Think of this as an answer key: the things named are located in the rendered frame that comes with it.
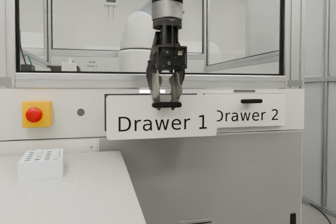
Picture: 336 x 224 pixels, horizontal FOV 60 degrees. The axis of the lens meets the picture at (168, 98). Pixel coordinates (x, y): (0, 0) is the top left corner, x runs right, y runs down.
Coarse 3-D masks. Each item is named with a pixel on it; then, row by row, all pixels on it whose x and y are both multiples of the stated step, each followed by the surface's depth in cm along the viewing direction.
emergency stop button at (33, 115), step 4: (32, 108) 76; (36, 108) 77; (28, 112) 76; (32, 112) 76; (36, 112) 76; (40, 112) 77; (28, 116) 76; (32, 116) 76; (36, 116) 76; (40, 116) 77; (28, 120) 77; (32, 120) 76; (36, 120) 77
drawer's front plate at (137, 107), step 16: (112, 96) 72; (128, 96) 72; (144, 96) 73; (160, 96) 74; (192, 96) 76; (208, 96) 77; (112, 112) 72; (128, 112) 73; (144, 112) 73; (160, 112) 74; (176, 112) 75; (192, 112) 76; (208, 112) 77; (112, 128) 72; (160, 128) 75; (192, 128) 77; (208, 128) 78
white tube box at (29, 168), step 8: (32, 152) 69; (48, 152) 68; (24, 160) 61; (32, 160) 60; (40, 160) 60; (48, 160) 59; (56, 160) 60; (24, 168) 58; (32, 168) 58; (40, 168) 59; (48, 168) 59; (56, 168) 60; (24, 176) 58; (32, 176) 58; (40, 176) 59; (48, 176) 59; (56, 176) 60
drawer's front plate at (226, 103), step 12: (216, 96) 94; (228, 96) 95; (240, 96) 96; (252, 96) 97; (264, 96) 98; (276, 96) 99; (228, 108) 95; (240, 108) 96; (252, 108) 97; (264, 108) 98; (276, 108) 99; (228, 120) 95; (240, 120) 96; (252, 120) 97; (264, 120) 98; (276, 120) 99
